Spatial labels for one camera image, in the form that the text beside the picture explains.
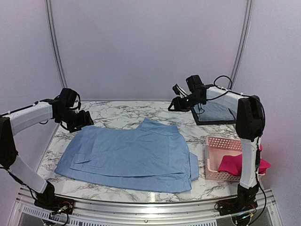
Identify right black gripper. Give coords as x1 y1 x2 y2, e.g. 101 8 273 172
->
167 93 203 112

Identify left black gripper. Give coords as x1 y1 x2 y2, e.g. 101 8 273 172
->
56 108 94 133

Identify light blue shirt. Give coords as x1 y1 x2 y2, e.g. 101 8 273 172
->
55 118 199 193

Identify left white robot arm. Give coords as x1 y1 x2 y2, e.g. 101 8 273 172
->
0 98 94 210

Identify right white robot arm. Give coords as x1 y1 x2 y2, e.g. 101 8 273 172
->
168 84 265 211

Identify pink plastic laundry basket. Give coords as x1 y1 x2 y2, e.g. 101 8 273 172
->
205 136 261 189

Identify black tray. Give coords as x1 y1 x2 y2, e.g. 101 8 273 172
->
191 102 236 125

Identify folded blue jeans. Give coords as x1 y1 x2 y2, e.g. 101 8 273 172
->
195 103 235 121

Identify magenta red garment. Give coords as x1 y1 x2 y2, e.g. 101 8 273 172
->
218 154 271 176

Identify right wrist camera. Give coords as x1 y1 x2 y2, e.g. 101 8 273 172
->
172 84 188 98

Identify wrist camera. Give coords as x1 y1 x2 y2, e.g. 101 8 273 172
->
58 88 81 110
172 84 188 98

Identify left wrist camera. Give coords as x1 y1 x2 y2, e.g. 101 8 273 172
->
58 88 81 110

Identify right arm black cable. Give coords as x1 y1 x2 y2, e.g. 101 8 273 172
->
197 75 266 142

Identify aluminium table front rail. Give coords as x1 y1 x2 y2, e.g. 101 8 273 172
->
8 188 284 226

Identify left aluminium frame post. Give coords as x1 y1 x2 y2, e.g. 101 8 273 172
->
45 0 68 88

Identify aluminium frame post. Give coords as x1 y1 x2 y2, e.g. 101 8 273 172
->
228 0 253 88
45 0 68 88

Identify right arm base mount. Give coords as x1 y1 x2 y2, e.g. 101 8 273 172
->
214 197 258 216

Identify right aluminium frame post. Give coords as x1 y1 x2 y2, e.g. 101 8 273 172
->
228 0 253 88

